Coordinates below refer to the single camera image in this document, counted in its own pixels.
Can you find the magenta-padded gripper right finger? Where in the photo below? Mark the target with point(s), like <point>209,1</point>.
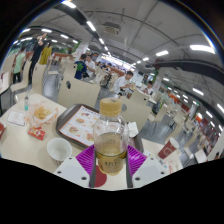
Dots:
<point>148,170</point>

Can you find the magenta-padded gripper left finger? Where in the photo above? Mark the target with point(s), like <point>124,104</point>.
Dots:
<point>71,170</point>

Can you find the clear bottle with yellow drink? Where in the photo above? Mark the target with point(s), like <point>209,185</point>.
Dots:
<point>110,146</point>

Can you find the white patterned mug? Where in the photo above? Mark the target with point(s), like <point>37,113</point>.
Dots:
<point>59,150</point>

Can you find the colourful printed flyer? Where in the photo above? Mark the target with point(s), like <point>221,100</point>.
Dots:
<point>171,165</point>

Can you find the white crumpled napkin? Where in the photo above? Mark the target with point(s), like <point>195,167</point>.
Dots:
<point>132,129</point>

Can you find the printed paper tray liner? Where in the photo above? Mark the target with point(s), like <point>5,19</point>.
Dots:
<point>78,125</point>

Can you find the dark brown food tray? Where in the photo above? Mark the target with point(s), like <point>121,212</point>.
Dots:
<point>63,121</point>

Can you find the red sauce packet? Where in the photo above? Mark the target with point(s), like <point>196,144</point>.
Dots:
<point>36,133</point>

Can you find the beige chair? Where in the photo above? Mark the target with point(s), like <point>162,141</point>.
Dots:
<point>78,93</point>
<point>135,111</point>

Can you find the white printed card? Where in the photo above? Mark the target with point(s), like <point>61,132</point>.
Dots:
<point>16,117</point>

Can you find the small teal bottle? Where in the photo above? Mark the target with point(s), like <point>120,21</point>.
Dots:
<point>26,105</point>

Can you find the beige chairs group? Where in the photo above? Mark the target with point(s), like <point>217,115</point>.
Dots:
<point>50,71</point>

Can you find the beige neighbouring table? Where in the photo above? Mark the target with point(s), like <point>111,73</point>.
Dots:
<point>4,81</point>

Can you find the ceiling lights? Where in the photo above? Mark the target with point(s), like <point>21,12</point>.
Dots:
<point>201,48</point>

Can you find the ceiling air conditioner unit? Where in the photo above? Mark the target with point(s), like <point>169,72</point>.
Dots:
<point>111,28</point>

